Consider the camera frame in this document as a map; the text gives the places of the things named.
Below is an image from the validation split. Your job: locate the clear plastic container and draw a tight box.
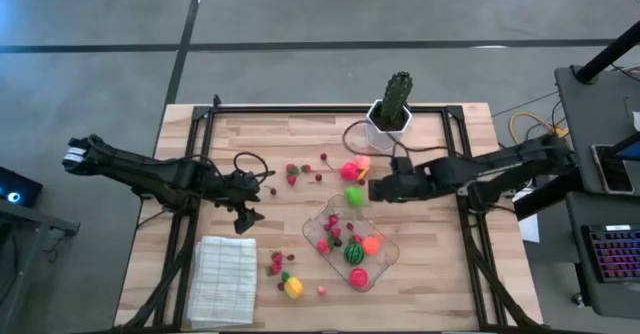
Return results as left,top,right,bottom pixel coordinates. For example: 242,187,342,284
301,193,402,294

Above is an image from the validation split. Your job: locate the dark grey desk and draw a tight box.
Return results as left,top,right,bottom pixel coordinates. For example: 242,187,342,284
553,65,640,195
565,191,640,321

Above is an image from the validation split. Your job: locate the pink toy peach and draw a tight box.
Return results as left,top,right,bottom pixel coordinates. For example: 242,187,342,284
354,153,373,180

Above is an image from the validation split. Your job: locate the grey metal cart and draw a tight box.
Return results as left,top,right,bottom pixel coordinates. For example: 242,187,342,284
0,197,81,334

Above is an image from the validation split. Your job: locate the black computer with blue light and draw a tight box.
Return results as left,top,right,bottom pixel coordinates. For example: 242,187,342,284
0,166,44,209

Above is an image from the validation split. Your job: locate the yellow toy bell pepper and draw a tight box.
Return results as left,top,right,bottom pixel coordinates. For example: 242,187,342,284
280,271,305,300

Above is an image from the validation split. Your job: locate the black smartphone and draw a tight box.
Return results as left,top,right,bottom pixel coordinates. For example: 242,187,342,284
591,143,635,194

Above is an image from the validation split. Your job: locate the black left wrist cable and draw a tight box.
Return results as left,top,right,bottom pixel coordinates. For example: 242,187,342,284
232,151,277,180

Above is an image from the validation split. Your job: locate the white folded cloth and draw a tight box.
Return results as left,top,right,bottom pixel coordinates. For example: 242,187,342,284
188,234,258,328

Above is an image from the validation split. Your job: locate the yellow cable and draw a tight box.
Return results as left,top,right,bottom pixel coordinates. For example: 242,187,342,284
508,111,570,159

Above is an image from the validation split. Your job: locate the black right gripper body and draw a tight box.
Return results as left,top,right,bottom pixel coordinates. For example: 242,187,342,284
383,159,445,204

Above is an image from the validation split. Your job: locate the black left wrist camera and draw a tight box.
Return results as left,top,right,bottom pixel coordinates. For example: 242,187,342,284
229,169,255,187

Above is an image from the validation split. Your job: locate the monitor with blue screen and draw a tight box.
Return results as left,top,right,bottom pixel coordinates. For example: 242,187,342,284
610,132,640,163

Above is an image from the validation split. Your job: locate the white hexagonal plant pot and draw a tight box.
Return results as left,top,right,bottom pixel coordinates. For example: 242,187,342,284
365,98,414,153

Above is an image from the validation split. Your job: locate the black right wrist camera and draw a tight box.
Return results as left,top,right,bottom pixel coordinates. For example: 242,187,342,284
391,156,415,176

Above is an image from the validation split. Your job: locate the green toy lime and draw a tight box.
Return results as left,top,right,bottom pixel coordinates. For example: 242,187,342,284
344,185,365,209

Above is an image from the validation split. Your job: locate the pink-red toy dragon fruit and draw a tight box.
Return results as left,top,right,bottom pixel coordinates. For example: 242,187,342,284
339,161,361,183

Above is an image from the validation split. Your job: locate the large red toy tomato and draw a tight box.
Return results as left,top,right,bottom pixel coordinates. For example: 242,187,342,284
348,267,370,290

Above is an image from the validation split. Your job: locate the black stand pole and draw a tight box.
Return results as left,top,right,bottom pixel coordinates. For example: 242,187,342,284
573,19,640,84

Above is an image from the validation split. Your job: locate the white paper sheet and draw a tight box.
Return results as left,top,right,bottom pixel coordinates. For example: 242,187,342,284
516,187,541,244

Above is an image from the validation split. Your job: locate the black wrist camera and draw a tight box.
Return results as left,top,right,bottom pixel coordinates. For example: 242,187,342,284
229,169,255,187
391,156,415,176

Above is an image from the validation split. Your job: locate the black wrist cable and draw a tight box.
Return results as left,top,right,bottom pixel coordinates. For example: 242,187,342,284
341,118,454,161
232,151,277,180

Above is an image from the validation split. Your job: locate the toy watermelon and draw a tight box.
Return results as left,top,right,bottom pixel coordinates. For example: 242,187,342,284
343,243,366,266

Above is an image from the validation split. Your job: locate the backlit computer keyboard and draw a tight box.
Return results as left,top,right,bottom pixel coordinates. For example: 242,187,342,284
581,223,640,283

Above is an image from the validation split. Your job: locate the green cactus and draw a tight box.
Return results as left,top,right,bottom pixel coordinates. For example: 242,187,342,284
380,70,415,125

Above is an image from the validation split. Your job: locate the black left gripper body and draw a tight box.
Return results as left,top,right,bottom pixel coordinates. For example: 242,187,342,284
212,173,261,208

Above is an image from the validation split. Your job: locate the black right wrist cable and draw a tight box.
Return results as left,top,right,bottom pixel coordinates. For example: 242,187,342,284
341,118,454,161

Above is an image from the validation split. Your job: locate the toy orange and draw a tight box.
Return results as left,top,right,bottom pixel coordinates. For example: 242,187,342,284
361,235,382,256

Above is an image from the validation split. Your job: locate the black aluminium table frame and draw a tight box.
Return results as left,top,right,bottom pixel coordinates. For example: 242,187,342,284
117,93,539,333

